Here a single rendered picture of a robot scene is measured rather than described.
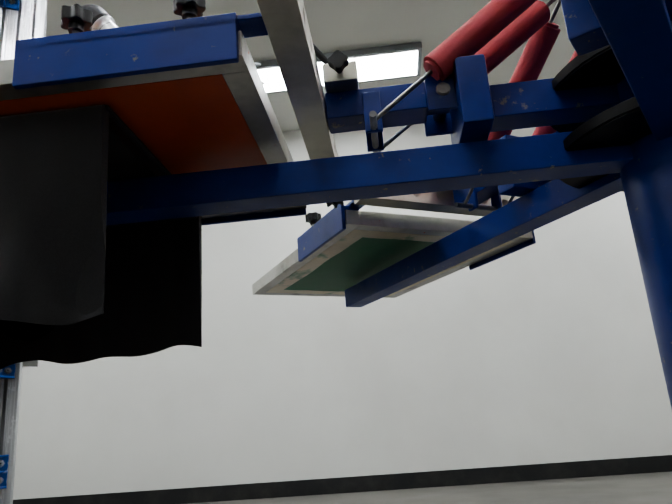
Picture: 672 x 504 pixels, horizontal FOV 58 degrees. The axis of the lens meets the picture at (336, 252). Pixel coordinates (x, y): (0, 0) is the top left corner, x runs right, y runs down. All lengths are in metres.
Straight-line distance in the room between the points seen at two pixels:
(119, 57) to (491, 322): 4.26
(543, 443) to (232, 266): 2.77
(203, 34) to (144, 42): 0.08
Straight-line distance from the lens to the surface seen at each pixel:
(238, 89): 0.89
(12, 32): 2.37
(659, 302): 1.03
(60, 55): 0.90
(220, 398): 4.95
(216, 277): 5.10
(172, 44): 0.85
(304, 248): 1.68
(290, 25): 0.84
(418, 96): 1.07
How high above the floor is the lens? 0.49
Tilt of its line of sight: 16 degrees up
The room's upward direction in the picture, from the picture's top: 4 degrees counter-clockwise
